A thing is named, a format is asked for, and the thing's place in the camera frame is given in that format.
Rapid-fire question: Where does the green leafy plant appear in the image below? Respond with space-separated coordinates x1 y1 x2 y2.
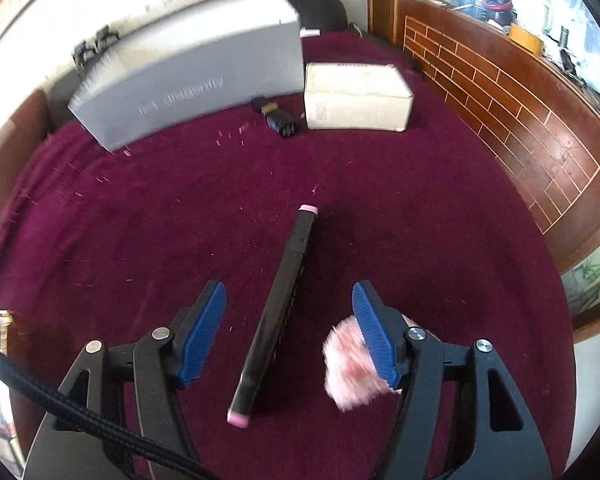
567 247 600 313

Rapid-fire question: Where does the wooden pillar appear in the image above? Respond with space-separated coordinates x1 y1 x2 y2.
365 0 397 45

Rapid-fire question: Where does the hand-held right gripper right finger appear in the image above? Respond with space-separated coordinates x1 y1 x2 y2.
351 280 552 480

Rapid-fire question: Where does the brown cushioned chair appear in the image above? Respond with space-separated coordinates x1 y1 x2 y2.
0 89 50 226

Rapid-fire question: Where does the black braided cable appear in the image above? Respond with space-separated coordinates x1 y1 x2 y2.
0 335 217 480

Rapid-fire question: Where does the black bag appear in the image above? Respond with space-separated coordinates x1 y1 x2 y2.
267 0 351 38

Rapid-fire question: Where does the red appliance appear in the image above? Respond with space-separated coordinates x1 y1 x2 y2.
480 0 518 25

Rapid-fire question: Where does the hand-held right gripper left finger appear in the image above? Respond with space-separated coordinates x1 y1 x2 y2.
22 280 228 480

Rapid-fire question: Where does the grey shoe box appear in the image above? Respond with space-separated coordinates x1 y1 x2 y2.
67 0 303 152

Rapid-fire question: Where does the wooden brick-pattern counter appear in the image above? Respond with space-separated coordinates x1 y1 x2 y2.
392 0 600 273

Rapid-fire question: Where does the black marker with pink caps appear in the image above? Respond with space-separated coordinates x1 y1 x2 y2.
227 204 318 428

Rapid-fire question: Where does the dark cushion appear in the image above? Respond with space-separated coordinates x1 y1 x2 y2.
44 74 83 133

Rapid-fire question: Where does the white cardboard box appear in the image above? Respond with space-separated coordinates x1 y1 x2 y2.
304 61 415 132

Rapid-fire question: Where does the pink fluffy pouch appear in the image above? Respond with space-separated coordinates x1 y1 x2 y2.
322 312 421 413

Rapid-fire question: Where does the black clip mount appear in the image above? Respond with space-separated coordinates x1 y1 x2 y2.
72 25 121 73

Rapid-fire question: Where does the maroon velvet cloth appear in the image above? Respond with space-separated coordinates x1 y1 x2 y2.
0 30 578 480

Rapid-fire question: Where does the small black battery pack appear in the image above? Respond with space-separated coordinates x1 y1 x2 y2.
251 96 297 139

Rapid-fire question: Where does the yellow cardboard box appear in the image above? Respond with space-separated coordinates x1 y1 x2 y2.
509 22 546 54

